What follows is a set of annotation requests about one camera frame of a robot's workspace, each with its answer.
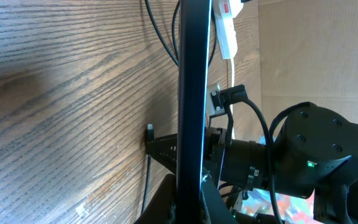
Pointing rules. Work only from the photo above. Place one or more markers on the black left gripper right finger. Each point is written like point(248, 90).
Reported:
point(215, 210)

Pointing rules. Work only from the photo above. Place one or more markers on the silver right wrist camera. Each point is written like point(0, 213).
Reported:
point(214, 105)

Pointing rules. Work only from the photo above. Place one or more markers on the brown cardboard backdrop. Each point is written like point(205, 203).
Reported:
point(309, 52)

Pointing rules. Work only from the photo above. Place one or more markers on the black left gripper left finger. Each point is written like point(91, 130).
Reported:
point(161, 208)

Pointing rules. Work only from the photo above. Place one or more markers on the dark blue Samsung smartphone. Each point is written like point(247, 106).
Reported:
point(195, 16)

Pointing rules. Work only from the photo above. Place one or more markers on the white power extension strip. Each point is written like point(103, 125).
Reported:
point(225, 11)

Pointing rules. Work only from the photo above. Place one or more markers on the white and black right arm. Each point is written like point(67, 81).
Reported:
point(309, 152)

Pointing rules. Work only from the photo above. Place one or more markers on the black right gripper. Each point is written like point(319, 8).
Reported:
point(164, 151)

